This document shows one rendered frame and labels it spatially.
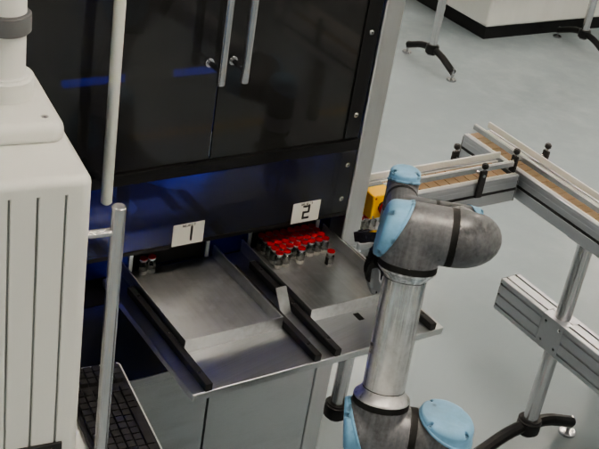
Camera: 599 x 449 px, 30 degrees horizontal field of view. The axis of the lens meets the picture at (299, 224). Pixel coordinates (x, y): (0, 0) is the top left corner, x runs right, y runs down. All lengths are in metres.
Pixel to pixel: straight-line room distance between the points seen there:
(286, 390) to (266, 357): 0.67
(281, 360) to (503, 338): 1.98
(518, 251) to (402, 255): 2.94
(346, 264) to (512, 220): 2.42
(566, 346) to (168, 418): 1.27
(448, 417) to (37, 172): 0.97
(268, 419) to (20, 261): 1.54
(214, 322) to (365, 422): 0.56
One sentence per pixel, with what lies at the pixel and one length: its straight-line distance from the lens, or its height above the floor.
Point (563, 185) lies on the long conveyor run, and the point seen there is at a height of 0.97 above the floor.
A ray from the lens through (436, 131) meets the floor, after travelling 6.01.
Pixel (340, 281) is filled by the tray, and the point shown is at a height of 0.88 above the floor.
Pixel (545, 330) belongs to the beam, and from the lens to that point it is 3.62.
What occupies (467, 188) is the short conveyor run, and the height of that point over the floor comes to 0.92.
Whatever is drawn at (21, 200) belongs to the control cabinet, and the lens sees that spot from 1.80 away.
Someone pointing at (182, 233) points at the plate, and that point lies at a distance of 2.70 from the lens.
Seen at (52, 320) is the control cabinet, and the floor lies 1.28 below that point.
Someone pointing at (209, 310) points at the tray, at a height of 0.88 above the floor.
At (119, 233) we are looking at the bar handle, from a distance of 1.89.
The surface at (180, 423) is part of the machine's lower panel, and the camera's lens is 3.08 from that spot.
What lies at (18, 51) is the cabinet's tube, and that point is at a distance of 1.93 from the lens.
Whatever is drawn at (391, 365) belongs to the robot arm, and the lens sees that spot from 2.21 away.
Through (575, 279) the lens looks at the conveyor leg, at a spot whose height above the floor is 0.71.
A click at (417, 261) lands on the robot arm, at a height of 1.34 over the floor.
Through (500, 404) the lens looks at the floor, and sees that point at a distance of 4.09.
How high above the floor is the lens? 2.41
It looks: 30 degrees down
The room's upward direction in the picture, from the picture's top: 10 degrees clockwise
